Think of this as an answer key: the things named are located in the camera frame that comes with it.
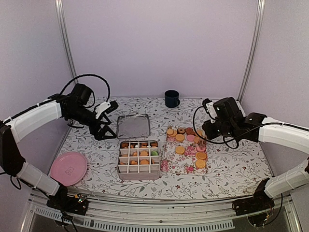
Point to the pink sandwich cookie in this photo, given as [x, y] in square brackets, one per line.
[190, 138]
[201, 148]

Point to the right aluminium corner post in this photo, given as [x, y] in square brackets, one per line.
[254, 44]

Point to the aluminium front rail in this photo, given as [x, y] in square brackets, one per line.
[115, 213]

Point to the round embossed biscuit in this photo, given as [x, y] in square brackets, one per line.
[200, 164]

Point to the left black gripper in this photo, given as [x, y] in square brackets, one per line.
[99, 134]

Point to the metal cookie tin with dividers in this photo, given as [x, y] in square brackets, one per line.
[135, 162]

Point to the floral tablecloth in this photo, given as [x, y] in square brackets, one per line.
[233, 170]

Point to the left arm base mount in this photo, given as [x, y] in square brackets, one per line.
[69, 204]

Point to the aluminium corner post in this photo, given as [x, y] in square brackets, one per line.
[65, 37]
[254, 44]

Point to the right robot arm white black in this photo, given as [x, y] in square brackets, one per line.
[258, 127]

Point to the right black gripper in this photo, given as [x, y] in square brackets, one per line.
[206, 127]

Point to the metal tin lid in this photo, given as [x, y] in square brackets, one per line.
[133, 126]

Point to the chocolate sprinkled donut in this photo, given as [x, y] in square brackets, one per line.
[181, 131]

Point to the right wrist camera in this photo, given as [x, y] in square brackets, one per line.
[210, 110]

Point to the pink round plate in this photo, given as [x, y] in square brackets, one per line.
[69, 168]

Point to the brown flower cookie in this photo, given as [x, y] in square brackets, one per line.
[190, 131]

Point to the white handled food tongs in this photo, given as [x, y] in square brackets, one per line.
[202, 141]

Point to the green sandwich cookie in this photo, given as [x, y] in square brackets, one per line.
[154, 153]

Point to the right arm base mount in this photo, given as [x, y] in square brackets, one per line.
[252, 204]

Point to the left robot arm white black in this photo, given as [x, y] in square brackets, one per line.
[14, 129]

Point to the pink sandwich cookie lower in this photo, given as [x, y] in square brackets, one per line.
[201, 148]

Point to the floral rectangular tray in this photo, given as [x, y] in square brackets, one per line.
[180, 155]

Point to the left aluminium corner post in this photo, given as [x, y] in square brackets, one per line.
[65, 37]

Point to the pink sandwich cookie upper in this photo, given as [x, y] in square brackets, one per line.
[190, 138]

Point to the dark blue mug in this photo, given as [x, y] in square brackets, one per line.
[172, 98]

